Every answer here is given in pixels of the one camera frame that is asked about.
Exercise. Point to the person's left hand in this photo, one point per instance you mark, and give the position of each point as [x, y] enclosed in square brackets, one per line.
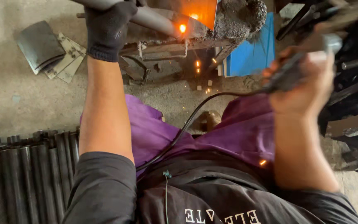
[109, 29]

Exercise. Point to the person's right hand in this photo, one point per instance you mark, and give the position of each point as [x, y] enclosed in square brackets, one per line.
[300, 82]

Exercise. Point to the person's right fingers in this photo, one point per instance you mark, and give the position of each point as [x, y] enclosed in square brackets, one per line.
[283, 63]

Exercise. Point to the welding electrode holder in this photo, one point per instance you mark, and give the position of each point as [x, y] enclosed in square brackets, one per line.
[297, 67]

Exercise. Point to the grey metal pipe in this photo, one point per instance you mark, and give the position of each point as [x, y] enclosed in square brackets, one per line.
[149, 17]

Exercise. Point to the blue plastic crate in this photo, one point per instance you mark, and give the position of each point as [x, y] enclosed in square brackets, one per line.
[253, 49]

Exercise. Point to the heap of black metal parts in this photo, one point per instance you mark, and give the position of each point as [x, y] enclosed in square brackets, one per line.
[350, 77]

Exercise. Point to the person's foot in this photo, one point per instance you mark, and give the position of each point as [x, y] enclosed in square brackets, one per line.
[208, 120]

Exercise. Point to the rusty metal work stand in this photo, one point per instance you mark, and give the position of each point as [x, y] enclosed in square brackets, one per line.
[179, 46]

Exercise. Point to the purple shorts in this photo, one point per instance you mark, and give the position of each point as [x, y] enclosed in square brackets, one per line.
[197, 130]

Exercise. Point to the black printed shirt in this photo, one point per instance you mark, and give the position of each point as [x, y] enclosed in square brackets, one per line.
[204, 196]

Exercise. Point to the stack of grey metal plates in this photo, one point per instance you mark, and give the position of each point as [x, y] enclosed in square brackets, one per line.
[51, 51]

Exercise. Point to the row of dark metal pipes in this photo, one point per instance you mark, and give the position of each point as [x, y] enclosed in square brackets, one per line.
[26, 177]

